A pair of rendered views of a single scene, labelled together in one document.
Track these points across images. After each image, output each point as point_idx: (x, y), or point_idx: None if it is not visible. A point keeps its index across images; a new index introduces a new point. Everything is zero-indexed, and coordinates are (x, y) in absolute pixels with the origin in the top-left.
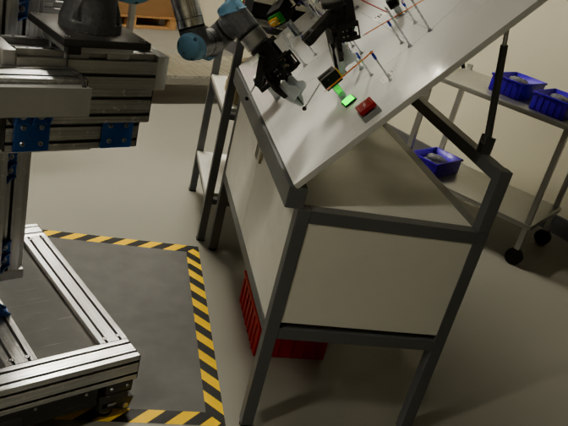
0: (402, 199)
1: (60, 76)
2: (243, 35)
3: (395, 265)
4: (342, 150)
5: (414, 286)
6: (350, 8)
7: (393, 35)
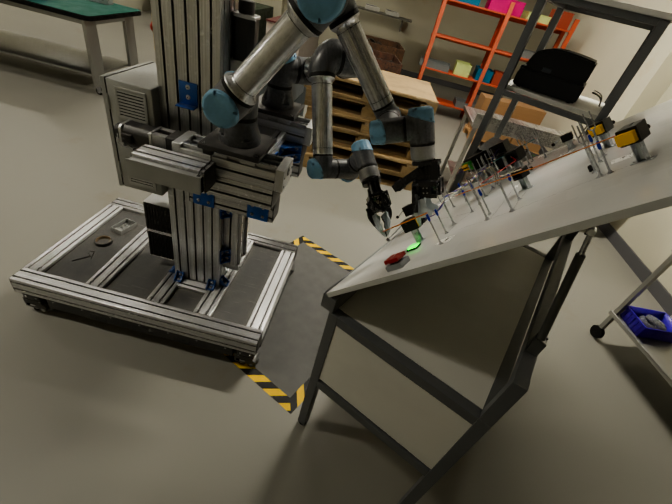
0: (445, 346)
1: (192, 165)
2: (358, 169)
3: (400, 395)
4: (360, 285)
5: (414, 421)
6: (434, 169)
7: (498, 205)
